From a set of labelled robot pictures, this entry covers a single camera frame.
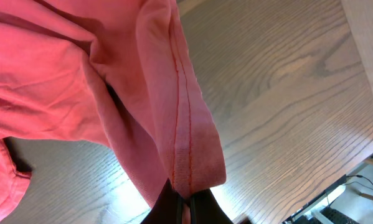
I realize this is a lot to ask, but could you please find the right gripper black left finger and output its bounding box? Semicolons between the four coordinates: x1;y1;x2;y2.
141;179;183;224

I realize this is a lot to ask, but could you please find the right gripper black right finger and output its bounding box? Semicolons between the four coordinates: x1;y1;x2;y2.
189;189;233;224

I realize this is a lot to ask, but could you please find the red t-shirt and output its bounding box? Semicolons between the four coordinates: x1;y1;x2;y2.
0;0;226;221

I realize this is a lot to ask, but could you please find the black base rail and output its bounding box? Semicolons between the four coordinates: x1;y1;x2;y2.
282;175;358;224

